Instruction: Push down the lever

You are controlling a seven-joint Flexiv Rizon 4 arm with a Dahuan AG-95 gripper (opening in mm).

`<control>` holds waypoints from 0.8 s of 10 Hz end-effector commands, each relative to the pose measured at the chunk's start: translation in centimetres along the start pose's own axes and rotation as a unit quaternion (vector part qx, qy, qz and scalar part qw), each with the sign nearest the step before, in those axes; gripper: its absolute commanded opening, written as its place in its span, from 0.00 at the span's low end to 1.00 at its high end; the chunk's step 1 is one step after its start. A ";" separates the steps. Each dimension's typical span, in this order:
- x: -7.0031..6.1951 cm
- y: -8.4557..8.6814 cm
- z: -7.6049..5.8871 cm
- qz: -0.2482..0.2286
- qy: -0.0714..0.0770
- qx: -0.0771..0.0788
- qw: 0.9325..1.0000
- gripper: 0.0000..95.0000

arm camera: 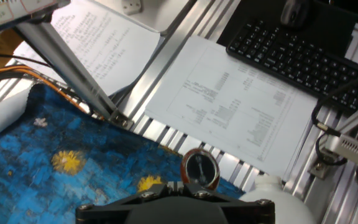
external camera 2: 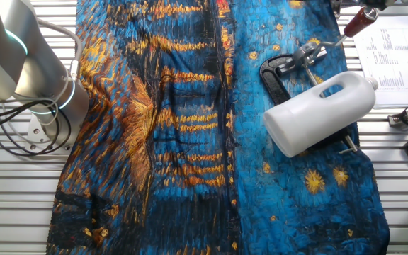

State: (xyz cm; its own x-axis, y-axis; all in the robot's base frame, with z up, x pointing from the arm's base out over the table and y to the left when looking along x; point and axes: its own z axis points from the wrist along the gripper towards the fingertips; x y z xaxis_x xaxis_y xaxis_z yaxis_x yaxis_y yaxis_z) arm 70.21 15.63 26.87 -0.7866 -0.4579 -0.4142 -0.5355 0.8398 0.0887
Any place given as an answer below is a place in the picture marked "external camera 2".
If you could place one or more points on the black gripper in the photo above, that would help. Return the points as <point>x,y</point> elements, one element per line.
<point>379,4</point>

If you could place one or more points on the printed table paper sheet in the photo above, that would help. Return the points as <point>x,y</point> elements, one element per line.
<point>395,71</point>

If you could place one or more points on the white plastic jug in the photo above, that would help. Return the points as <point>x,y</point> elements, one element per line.
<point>314,113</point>

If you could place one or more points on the black C-clamp with screw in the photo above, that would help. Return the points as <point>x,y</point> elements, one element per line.
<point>271,81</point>

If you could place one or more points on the blue starry night cloth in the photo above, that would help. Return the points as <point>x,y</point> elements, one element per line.
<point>190,141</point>

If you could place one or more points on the silver lever base bracket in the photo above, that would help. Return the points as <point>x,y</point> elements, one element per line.
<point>305,55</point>

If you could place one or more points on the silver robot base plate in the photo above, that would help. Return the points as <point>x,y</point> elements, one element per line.
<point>35,138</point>

